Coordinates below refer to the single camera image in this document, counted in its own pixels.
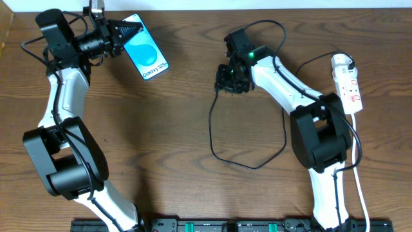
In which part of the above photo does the black USB charging cable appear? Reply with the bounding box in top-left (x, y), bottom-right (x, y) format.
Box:
top-left (208, 50), bottom-right (356, 170)

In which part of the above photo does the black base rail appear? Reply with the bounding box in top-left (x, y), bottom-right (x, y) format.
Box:
top-left (69, 218), bottom-right (395, 232)

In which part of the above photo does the white USB wall charger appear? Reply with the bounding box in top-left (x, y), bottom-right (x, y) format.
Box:
top-left (331, 54), bottom-right (358, 82)

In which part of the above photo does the white power strip cord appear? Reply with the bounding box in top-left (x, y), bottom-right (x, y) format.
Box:
top-left (350, 112), bottom-right (371, 224)

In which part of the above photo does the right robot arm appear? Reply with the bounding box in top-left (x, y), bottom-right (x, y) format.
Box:
top-left (214, 29), bottom-right (351, 231)

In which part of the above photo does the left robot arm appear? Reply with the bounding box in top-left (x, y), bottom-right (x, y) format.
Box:
top-left (23, 6), bottom-right (151, 231)

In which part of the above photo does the white power strip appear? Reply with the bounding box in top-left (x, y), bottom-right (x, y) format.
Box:
top-left (335, 78), bottom-right (363, 115)

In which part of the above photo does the blue Galaxy smartphone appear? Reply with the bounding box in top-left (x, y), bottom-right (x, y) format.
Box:
top-left (124, 14), bottom-right (169, 81)

